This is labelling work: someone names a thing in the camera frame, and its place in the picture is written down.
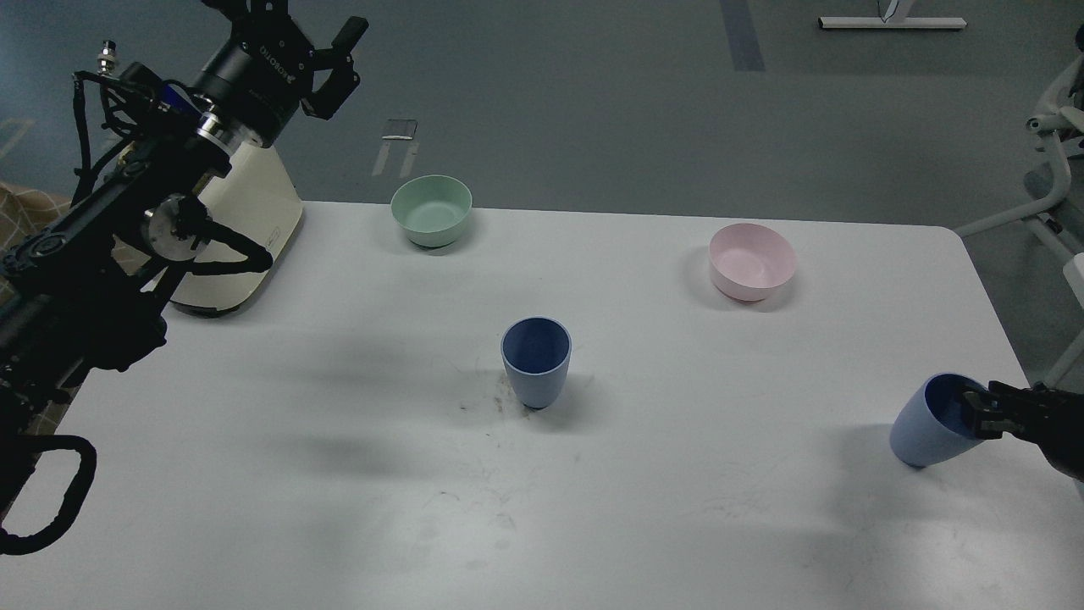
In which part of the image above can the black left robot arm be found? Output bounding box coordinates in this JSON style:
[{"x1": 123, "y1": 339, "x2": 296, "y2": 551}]
[{"x1": 3, "y1": 1, "x2": 367, "y2": 509}]

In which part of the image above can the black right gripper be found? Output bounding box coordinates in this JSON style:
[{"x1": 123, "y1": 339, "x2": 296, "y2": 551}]
[{"x1": 960, "y1": 381, "x2": 1083, "y2": 482}]

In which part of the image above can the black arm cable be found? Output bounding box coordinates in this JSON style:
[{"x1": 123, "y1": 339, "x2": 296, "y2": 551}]
[{"x1": 0, "y1": 434, "x2": 96, "y2": 557}]

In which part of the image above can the white stand foot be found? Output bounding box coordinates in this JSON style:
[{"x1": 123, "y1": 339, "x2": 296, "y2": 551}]
[{"x1": 817, "y1": 1, "x2": 968, "y2": 31}]

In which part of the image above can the pink bowl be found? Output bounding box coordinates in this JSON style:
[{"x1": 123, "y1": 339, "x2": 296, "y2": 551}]
[{"x1": 708, "y1": 223, "x2": 797, "y2": 302}]

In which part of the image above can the mint green bowl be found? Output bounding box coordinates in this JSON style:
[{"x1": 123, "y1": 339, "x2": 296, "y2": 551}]
[{"x1": 390, "y1": 176, "x2": 473, "y2": 248}]

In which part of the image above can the blue cup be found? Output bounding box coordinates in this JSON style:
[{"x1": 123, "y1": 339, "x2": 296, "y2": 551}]
[
  {"x1": 500, "y1": 317, "x2": 572, "y2": 410},
  {"x1": 889, "y1": 372, "x2": 986, "y2": 469}
]

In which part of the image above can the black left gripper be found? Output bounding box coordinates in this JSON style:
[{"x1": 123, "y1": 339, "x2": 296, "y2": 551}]
[{"x1": 193, "y1": 1, "x2": 369, "y2": 150}]

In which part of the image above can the checkered cloth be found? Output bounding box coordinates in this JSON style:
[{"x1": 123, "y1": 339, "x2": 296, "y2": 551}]
[{"x1": 1, "y1": 181, "x2": 70, "y2": 250}]

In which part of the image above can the cream white toaster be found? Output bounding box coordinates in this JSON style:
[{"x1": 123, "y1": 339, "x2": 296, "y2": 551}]
[{"x1": 136, "y1": 144, "x2": 304, "y2": 317}]

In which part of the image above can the white office chair base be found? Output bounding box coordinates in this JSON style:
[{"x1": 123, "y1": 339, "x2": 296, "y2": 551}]
[{"x1": 955, "y1": 31, "x2": 1081, "y2": 387}]

